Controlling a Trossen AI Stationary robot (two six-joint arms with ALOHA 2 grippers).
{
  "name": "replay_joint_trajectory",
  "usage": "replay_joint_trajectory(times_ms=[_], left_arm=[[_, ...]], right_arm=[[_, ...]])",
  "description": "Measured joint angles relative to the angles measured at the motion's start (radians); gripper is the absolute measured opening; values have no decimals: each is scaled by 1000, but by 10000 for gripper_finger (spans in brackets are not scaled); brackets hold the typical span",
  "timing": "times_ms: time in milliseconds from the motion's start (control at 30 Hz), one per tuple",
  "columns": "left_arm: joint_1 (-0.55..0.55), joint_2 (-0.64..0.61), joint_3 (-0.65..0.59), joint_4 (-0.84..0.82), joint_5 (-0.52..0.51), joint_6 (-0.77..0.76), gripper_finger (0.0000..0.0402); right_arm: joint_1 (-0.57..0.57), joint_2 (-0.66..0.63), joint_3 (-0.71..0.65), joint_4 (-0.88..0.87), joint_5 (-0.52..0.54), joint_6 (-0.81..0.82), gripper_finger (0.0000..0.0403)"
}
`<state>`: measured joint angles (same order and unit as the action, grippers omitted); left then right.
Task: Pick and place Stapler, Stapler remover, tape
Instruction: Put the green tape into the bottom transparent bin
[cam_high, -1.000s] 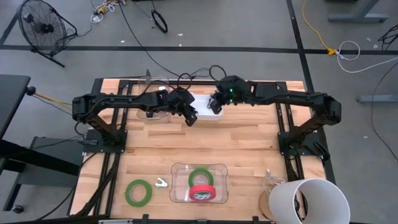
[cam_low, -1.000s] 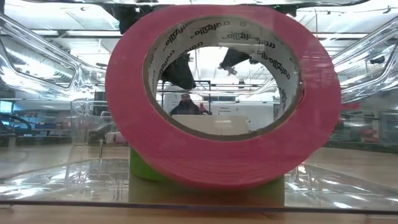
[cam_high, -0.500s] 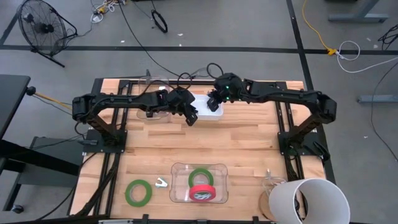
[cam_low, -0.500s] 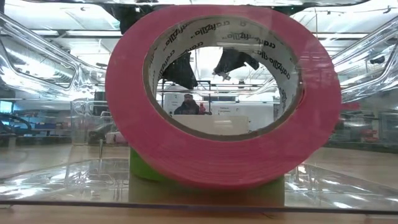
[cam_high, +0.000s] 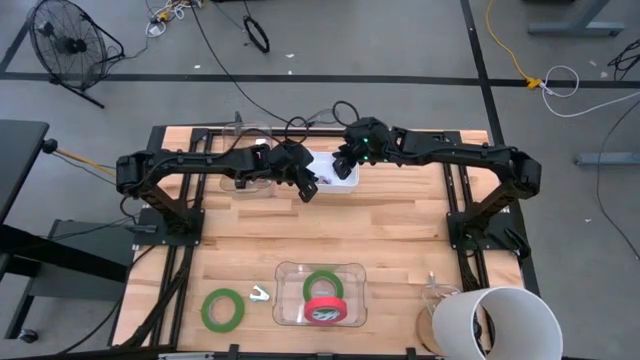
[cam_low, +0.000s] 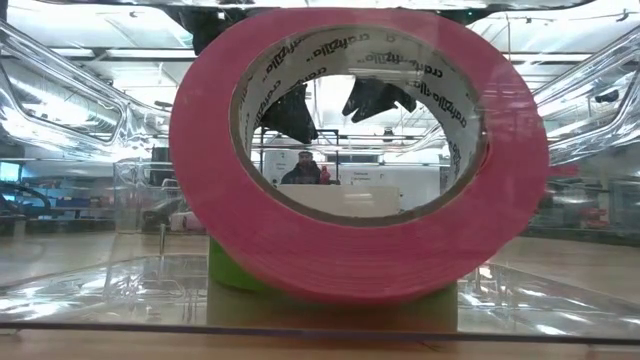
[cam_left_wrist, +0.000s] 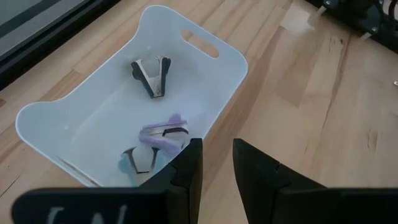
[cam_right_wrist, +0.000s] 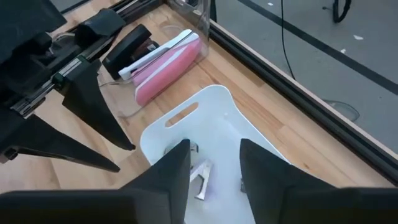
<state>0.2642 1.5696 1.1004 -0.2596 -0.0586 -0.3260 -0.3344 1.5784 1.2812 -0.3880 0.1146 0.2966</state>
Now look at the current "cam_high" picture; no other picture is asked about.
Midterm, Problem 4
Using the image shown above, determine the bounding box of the black aluminium table frame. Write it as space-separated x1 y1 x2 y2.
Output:
119 125 532 351

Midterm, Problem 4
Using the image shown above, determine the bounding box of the white looped floor cable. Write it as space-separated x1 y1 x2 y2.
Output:
541 64 640 120

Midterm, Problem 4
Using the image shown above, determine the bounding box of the green tape roll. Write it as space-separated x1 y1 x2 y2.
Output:
200 287 246 334
302 269 346 302

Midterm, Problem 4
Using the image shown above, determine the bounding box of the black coiled cable ring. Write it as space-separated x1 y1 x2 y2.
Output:
242 14 272 54

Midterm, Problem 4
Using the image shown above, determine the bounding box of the clear glass lamp stem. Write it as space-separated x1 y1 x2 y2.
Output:
422 271 464 314

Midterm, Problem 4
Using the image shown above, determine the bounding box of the tall clear plastic bin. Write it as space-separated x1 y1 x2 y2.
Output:
219 121 275 195

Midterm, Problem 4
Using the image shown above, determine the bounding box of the black cable bundle under frame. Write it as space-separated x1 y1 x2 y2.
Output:
57 243 197 351

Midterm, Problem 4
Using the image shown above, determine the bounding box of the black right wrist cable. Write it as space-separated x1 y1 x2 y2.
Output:
331 99 362 128

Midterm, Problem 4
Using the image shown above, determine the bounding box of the grey cable loop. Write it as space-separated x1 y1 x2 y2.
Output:
298 107 337 128

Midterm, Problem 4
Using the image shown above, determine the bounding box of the yellow extension cable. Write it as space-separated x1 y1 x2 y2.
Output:
485 0 544 91

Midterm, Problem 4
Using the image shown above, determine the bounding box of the round wooden lamp base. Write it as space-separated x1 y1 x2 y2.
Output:
415 305 446 357

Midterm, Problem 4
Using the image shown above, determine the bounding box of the wide clear plastic bin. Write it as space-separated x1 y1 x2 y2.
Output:
272 260 369 328

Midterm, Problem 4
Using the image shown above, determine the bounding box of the white plastic bin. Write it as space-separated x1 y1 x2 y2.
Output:
303 150 361 195

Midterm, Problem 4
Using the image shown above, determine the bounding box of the yellow cable with black knob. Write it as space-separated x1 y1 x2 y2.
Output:
41 138 121 177

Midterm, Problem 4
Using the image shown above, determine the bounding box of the grey desk foot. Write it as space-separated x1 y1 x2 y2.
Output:
524 0 626 38
573 150 640 168

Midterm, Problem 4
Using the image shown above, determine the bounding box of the thin black curved cable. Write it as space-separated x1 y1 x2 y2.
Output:
595 99 640 247

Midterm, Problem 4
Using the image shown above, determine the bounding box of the black tangled cable bundle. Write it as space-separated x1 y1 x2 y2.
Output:
606 38 640 82

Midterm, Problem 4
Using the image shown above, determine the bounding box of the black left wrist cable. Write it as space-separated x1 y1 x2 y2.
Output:
283 115 313 147

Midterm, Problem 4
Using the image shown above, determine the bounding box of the black floor fan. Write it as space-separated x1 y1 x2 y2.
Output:
27 0 126 109

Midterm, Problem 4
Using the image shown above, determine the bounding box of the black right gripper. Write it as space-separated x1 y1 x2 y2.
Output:
332 116 392 182

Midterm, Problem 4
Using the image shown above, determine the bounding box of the black side table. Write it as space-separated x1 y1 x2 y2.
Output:
0 118 129 346

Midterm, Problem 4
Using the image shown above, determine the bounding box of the pink tape roll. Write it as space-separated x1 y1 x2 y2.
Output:
303 295 349 325

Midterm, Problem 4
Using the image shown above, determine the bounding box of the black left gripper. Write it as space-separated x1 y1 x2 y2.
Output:
269 141 320 204

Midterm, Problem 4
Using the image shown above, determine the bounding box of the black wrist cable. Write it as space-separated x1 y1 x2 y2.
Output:
331 99 362 128
283 115 313 147

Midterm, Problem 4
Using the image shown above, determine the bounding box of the white cable bundle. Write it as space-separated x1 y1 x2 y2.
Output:
144 0 204 39

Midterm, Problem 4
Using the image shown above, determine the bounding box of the long black floor cable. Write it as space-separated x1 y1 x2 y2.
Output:
188 0 299 129

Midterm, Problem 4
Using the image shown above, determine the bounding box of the silver bar at table edge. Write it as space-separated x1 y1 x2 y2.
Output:
158 351 216 360

